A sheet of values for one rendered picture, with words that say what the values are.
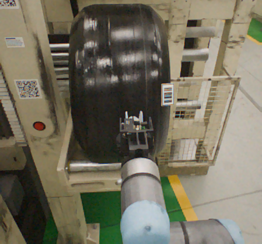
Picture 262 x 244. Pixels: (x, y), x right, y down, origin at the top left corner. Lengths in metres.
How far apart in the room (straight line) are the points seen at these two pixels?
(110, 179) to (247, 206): 1.33
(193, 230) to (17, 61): 0.66
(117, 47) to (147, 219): 0.45
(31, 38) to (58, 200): 0.80
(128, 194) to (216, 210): 1.63
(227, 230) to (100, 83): 0.44
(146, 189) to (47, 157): 0.72
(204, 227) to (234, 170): 1.81
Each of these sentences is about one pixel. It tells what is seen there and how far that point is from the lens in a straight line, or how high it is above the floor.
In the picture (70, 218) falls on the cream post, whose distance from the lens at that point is 1.47.
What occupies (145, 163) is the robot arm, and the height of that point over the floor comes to 1.31.
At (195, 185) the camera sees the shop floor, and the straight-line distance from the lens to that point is 2.14.
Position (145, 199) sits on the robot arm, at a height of 1.32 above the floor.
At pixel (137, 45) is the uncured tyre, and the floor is 1.39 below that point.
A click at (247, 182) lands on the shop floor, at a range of 2.29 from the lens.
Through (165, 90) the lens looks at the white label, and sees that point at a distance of 0.70.
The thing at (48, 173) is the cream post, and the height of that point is 0.79.
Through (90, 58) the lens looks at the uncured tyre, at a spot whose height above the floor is 1.37.
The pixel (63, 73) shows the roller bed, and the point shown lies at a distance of 1.33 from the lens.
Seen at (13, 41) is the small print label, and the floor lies 1.38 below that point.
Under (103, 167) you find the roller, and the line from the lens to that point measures 1.01.
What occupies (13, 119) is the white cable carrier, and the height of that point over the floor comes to 1.09.
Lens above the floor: 1.68
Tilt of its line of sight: 38 degrees down
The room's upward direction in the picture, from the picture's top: straight up
